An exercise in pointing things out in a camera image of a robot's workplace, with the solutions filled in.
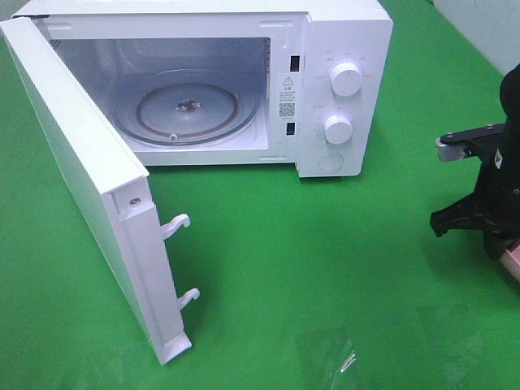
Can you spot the lower white microwave knob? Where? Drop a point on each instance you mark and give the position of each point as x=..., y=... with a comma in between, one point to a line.
x=338, y=129

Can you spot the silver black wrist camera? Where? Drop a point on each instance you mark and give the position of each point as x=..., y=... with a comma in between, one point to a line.
x=476, y=142

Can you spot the white microwave knob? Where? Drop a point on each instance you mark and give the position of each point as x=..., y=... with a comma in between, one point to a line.
x=346, y=78
x=338, y=129

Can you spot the upper white microwave knob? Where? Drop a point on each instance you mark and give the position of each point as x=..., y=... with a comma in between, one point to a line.
x=346, y=78

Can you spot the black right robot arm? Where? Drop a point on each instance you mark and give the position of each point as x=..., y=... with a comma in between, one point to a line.
x=509, y=99

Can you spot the white microwave door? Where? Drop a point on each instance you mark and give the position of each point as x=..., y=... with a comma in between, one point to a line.
x=110, y=186

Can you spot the white microwave oven body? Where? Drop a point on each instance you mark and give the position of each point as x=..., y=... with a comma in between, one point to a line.
x=103, y=42

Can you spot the round microwave door button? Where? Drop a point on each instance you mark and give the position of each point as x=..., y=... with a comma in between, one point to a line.
x=331, y=162

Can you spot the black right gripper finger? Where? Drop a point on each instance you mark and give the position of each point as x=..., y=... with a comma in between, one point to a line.
x=465, y=214

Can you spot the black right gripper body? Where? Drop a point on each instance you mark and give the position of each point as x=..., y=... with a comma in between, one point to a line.
x=496, y=193

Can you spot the pink plastic plate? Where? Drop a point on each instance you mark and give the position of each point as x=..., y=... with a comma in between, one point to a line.
x=510, y=259

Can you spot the microwave warning label sticker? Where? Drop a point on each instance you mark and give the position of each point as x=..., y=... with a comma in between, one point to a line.
x=288, y=89

